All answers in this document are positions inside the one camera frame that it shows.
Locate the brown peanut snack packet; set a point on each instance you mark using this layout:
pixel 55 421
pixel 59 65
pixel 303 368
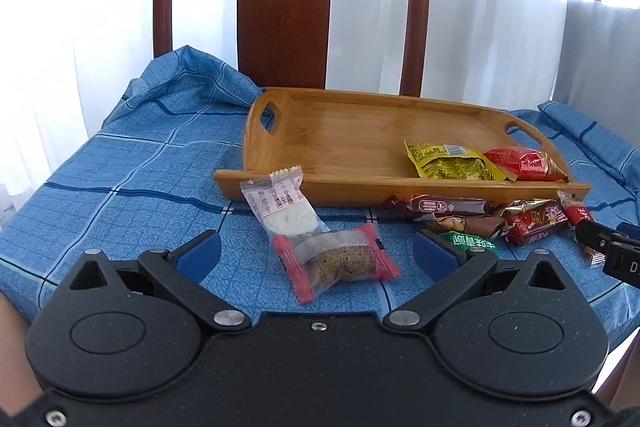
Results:
pixel 475 224

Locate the person's right leg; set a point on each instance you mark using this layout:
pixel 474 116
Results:
pixel 622 377

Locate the maroon chocolate bar packet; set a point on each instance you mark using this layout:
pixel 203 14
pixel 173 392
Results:
pixel 450 206

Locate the red and gold snack packet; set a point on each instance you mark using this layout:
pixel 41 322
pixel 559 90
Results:
pixel 535 222

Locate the white sheer curtain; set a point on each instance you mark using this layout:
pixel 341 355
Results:
pixel 75 32

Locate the white rice cracker packet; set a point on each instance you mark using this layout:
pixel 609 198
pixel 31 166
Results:
pixel 285 207

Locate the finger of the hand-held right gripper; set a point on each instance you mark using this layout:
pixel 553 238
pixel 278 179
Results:
pixel 629 228
pixel 600 239

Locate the grey cloth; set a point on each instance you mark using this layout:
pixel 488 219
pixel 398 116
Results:
pixel 600 57

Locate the green snack packet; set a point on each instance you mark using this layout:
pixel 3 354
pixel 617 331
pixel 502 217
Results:
pixel 467 241

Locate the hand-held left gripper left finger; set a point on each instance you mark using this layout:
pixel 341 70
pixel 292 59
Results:
pixel 197 253

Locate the yellow snack packet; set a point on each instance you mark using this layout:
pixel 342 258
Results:
pixel 450 164

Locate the person's left leg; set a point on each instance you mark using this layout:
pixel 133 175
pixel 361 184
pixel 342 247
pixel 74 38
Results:
pixel 15 357

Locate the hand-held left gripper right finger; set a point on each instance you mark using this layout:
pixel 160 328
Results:
pixel 436 254

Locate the person's leg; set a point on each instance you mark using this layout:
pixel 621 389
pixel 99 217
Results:
pixel 622 377
pixel 15 357

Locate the blue checked tablecloth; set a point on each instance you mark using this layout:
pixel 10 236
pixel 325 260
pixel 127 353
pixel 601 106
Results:
pixel 125 167

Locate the wooden serving tray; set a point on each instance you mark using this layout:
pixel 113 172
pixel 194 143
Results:
pixel 340 142

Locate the small red snack packet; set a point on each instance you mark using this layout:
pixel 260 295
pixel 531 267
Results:
pixel 575 211

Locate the pink-edged clear biscuit packet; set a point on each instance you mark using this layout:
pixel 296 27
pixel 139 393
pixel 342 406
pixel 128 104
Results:
pixel 340 262

